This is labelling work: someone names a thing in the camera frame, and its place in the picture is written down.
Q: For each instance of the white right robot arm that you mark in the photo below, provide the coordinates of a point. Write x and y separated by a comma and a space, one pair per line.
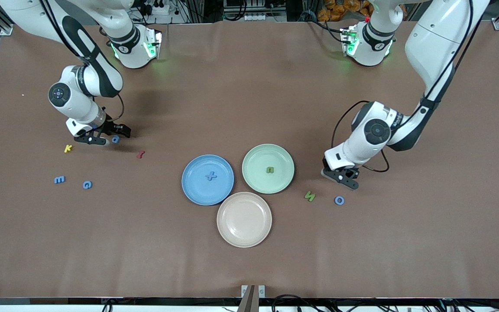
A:
78, 102

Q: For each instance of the blue letter O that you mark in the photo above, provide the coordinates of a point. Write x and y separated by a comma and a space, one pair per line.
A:
335, 200

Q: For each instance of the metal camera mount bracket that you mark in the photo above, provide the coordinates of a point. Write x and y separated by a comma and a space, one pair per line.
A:
249, 303

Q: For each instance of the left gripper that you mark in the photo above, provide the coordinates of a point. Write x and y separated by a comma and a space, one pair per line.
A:
324, 162

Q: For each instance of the long white power strip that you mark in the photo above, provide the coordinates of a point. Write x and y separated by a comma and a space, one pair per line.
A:
258, 17

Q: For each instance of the green letter N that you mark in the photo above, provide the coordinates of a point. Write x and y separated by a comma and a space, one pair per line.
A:
309, 196

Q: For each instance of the green plate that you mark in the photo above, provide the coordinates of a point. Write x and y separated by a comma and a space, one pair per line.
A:
268, 182

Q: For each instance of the blue letter X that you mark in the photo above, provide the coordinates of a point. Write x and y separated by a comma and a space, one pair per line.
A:
211, 176

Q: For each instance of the blue letter G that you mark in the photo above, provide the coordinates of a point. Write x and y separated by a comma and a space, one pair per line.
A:
86, 185

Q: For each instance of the blue letter E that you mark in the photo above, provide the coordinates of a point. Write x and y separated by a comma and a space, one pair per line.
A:
59, 180

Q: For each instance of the orange plush items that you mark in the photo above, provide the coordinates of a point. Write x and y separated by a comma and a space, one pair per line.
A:
332, 13

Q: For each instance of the beige plate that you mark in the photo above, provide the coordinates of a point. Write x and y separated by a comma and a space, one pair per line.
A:
244, 219

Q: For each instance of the blue plate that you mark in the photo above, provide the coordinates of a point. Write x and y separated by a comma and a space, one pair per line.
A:
197, 190

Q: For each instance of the red letter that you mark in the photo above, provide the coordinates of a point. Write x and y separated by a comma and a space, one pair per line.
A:
141, 154

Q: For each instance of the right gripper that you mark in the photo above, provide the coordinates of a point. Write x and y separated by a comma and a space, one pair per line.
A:
111, 127

